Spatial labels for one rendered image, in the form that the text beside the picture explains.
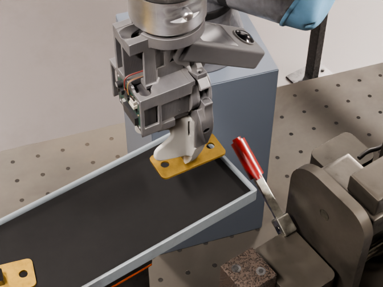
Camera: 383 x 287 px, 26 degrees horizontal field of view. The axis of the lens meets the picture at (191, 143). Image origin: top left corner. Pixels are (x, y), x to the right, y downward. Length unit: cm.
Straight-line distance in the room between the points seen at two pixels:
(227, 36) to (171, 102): 9
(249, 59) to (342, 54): 207
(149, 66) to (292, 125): 93
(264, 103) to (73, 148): 52
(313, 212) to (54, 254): 32
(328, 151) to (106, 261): 38
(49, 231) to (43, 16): 216
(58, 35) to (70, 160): 139
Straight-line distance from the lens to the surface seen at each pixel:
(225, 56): 85
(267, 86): 126
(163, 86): 82
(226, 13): 120
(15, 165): 166
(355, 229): 98
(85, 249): 96
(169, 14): 75
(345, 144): 118
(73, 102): 275
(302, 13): 108
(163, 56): 82
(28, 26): 306
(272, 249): 105
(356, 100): 178
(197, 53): 83
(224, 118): 127
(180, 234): 96
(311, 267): 104
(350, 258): 102
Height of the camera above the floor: 195
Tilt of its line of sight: 48 degrees down
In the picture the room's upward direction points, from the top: straight up
